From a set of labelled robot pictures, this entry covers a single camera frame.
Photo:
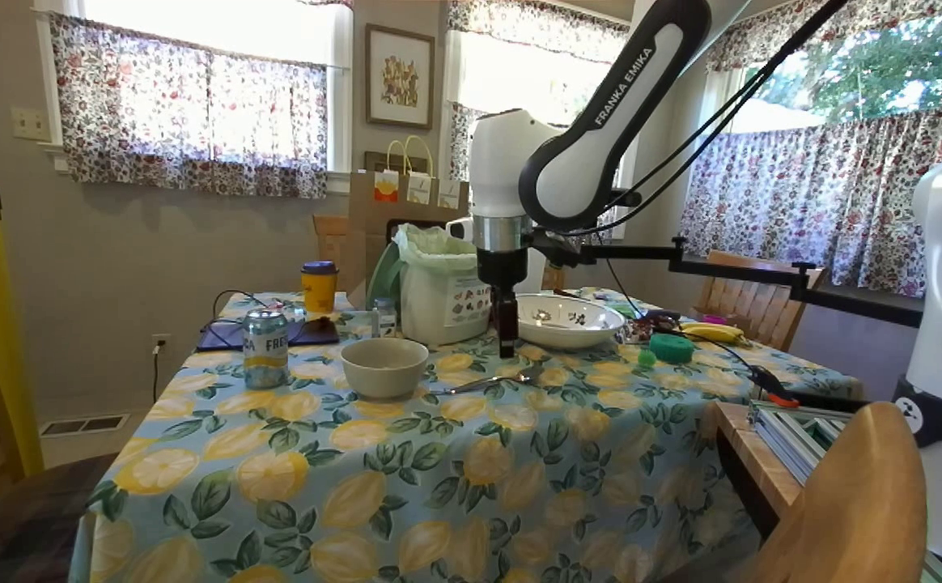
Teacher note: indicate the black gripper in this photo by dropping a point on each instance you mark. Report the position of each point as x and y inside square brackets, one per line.
[500, 277]

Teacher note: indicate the silver metal spoon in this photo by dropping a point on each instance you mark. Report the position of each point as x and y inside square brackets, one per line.
[501, 377]

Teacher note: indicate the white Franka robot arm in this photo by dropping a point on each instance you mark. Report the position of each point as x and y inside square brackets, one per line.
[601, 130]

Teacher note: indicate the large white plate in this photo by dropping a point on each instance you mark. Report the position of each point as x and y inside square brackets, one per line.
[569, 320]

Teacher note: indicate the cream ceramic bowl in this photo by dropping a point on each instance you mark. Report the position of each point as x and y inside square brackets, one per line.
[384, 371]

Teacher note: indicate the small green block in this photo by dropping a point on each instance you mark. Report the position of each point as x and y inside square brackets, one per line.
[646, 359]

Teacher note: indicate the small glass jar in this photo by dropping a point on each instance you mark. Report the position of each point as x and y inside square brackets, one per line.
[360, 324]

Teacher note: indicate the green sponge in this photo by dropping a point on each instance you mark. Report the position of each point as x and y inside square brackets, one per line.
[671, 349]

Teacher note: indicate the lemon print tablecloth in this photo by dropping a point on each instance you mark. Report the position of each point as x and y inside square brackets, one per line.
[439, 488]

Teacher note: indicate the brown wooden cabinet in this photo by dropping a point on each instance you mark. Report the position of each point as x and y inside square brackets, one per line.
[366, 230]

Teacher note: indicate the white gift bag orange print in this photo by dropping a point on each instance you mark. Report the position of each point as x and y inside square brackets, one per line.
[385, 184]

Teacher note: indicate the yellow cup blue lid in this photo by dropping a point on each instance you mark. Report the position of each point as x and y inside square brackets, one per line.
[318, 294]

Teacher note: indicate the wooden chair back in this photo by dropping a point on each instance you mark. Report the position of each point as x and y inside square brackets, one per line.
[327, 243]

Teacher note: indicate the small glass cup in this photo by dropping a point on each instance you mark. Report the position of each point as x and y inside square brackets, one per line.
[267, 351]

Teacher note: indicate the wooden slat chair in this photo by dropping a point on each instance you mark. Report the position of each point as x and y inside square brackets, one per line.
[755, 310]

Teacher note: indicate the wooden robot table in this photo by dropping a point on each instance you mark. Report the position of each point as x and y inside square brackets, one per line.
[744, 454]

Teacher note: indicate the blue notebook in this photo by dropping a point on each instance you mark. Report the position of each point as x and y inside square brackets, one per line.
[220, 337]

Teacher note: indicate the floral curtain valance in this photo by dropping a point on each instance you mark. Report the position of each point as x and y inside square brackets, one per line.
[739, 50]
[534, 26]

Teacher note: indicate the light wooden lattice chair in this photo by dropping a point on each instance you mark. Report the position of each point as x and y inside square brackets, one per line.
[846, 505]

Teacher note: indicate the white floor vent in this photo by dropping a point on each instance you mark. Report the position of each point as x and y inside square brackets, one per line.
[82, 424]

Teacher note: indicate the yellow black stand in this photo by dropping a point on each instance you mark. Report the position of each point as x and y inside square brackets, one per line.
[1, 324]

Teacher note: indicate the dark seat wooden chair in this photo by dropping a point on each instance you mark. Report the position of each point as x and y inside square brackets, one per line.
[17, 529]

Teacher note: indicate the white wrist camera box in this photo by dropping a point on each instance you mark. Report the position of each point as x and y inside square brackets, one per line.
[462, 230]

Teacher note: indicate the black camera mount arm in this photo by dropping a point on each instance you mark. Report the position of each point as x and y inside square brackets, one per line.
[739, 270]

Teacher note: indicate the framed wall picture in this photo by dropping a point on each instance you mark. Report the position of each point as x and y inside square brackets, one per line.
[399, 78]

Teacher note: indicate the aluminium mounting rail plate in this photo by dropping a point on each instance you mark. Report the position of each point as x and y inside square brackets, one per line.
[804, 439]

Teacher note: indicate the white light switch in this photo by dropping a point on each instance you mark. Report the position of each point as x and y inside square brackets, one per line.
[31, 122]

